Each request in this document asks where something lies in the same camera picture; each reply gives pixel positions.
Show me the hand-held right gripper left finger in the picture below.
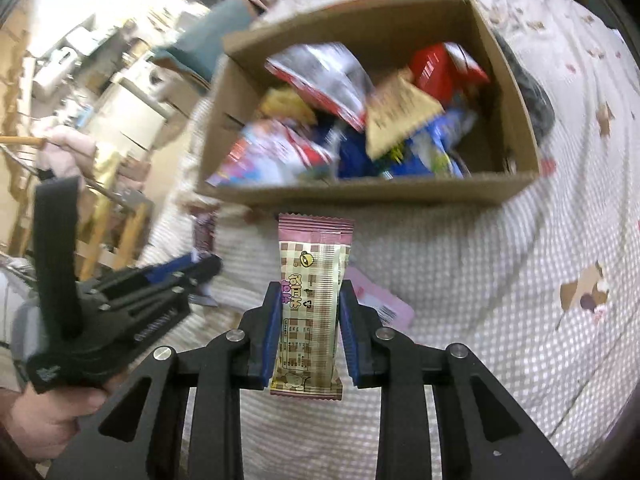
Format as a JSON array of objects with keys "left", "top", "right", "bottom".
[{"left": 47, "top": 280, "right": 283, "bottom": 480}]

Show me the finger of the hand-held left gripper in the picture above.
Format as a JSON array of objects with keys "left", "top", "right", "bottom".
[
  {"left": 102, "top": 272, "right": 221, "bottom": 313},
  {"left": 90, "top": 253, "right": 224, "bottom": 297}
]

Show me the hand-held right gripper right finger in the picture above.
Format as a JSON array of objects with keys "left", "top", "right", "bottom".
[{"left": 339, "top": 280, "right": 573, "bottom": 480}]

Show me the pink beige snack bar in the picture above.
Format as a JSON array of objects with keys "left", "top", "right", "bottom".
[{"left": 270, "top": 212, "right": 356, "bottom": 402}]

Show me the brown cardboard box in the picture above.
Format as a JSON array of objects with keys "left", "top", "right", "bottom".
[{"left": 196, "top": 0, "right": 542, "bottom": 207}]

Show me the person's left forearm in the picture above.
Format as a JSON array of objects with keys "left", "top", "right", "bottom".
[{"left": 0, "top": 425, "right": 46, "bottom": 480}]

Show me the person's left hand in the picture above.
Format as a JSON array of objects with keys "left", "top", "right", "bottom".
[{"left": 0, "top": 370, "right": 128, "bottom": 461}]

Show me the dark red snack packet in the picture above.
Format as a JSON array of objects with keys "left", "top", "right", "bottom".
[{"left": 191, "top": 210, "right": 219, "bottom": 256}]

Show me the pink flat packet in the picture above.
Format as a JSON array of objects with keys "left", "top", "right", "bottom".
[{"left": 347, "top": 266, "right": 416, "bottom": 342}]

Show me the pink down jacket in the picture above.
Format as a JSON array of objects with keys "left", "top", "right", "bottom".
[{"left": 44, "top": 125, "right": 98, "bottom": 181}]

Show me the printed dotted bedsheet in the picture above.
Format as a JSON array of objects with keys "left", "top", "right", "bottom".
[{"left": 135, "top": 0, "right": 640, "bottom": 480}]

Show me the white washing machine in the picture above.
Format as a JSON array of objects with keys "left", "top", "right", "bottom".
[{"left": 115, "top": 62, "right": 171, "bottom": 106}]

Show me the white water heater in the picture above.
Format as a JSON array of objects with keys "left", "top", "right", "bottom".
[{"left": 32, "top": 45, "right": 76, "bottom": 91}]

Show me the small blue white snack packet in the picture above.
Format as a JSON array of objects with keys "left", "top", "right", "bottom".
[{"left": 400, "top": 109, "right": 476, "bottom": 180}]

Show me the tan snack packet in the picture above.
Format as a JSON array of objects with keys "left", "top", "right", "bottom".
[{"left": 364, "top": 70, "right": 447, "bottom": 160}]

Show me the teal cushion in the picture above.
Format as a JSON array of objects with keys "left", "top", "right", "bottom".
[{"left": 150, "top": 0, "right": 256, "bottom": 78}]

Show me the grey striped cloth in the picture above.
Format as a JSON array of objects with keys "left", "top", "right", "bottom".
[{"left": 492, "top": 32, "right": 556, "bottom": 143}]

